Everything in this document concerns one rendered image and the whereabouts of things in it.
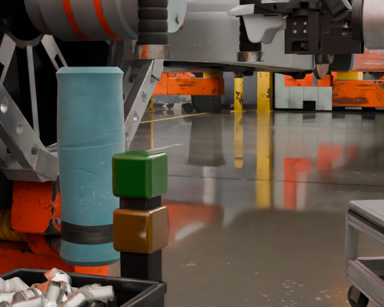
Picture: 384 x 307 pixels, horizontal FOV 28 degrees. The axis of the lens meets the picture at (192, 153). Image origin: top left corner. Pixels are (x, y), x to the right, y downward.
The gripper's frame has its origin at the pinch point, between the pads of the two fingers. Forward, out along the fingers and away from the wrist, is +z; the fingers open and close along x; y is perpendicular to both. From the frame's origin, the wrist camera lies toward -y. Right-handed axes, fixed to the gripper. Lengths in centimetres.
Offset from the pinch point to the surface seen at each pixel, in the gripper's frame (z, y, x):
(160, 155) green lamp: -13, 17, -55
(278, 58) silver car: 71, 4, 241
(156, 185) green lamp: -13, 20, -56
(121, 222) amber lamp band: -10, 23, -57
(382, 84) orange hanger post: 40, 19, 344
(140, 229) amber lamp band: -12, 24, -57
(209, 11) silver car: 99, -18, 219
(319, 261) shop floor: 31, 84, 169
